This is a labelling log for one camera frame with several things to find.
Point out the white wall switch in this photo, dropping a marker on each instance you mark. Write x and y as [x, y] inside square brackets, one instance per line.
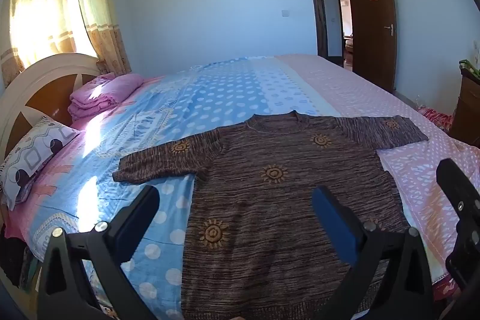
[285, 13]

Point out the white wooden headboard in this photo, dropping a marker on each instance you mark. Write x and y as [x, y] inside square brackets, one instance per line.
[48, 72]

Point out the dark cloth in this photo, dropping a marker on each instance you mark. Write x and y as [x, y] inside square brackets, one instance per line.
[15, 256]

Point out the brown wooden door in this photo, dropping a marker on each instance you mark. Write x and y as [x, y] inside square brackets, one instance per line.
[371, 42]

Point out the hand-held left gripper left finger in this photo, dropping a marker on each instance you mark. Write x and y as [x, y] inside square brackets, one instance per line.
[129, 230]

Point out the bright window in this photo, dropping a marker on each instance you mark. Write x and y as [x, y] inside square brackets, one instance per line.
[75, 5]

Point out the white wall socket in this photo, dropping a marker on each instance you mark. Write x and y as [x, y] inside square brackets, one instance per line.
[476, 52]

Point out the folded pink blanket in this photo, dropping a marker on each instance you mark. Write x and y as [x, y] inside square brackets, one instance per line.
[101, 91]

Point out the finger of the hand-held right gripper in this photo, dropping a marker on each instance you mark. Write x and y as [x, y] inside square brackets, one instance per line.
[455, 181]

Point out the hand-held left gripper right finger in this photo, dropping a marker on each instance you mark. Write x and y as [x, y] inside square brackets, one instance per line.
[333, 222]

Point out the brown wooden cabinet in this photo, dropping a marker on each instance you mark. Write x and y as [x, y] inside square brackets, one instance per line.
[467, 110]

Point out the red patterned cloth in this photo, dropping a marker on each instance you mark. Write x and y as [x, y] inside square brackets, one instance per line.
[437, 117]

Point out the blue polka dot blanket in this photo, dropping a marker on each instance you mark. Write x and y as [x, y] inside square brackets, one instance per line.
[225, 91]

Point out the patterned pillow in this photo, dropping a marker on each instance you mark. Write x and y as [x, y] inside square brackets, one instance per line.
[33, 155]

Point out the brown knit sweater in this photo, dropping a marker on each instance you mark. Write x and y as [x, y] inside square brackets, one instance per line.
[262, 211]

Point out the green cloth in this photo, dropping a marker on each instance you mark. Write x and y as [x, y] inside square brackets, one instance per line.
[470, 67]

